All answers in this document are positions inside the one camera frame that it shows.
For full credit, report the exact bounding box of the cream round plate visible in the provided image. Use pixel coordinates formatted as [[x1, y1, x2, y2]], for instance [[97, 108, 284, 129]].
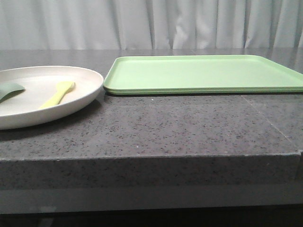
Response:
[[0, 66, 103, 130]]

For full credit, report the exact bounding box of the light green serving tray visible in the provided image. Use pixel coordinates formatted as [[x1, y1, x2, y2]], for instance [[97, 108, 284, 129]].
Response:
[[103, 55, 303, 95]]

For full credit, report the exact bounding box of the sage green plastic spoon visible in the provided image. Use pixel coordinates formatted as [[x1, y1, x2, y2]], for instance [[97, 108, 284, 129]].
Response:
[[0, 82, 25, 102]]

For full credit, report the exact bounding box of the grey pleated curtain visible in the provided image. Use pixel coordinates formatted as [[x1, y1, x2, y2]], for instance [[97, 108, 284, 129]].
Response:
[[0, 0, 303, 50]]

